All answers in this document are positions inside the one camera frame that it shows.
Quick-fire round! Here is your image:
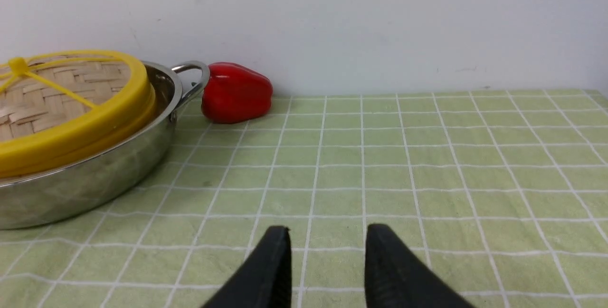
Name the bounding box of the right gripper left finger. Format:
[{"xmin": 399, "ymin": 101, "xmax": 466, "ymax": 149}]
[{"xmin": 203, "ymin": 225, "xmax": 293, "ymax": 308}]

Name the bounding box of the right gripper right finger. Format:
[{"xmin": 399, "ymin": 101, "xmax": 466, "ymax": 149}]
[{"xmin": 364, "ymin": 223, "xmax": 473, "ymax": 308}]

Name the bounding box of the woven bamboo steamer lid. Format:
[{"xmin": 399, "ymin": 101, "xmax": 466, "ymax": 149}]
[{"xmin": 0, "ymin": 50, "xmax": 150, "ymax": 171}]

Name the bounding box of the stainless steel pot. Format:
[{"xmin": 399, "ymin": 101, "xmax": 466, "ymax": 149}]
[{"xmin": 0, "ymin": 61, "xmax": 210, "ymax": 230}]

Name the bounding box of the green checkered tablecloth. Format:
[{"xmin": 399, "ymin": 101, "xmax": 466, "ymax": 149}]
[{"xmin": 1, "ymin": 89, "xmax": 608, "ymax": 308}]

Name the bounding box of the red bell pepper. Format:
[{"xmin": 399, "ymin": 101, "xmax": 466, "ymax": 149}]
[{"xmin": 200, "ymin": 62, "xmax": 274, "ymax": 124}]

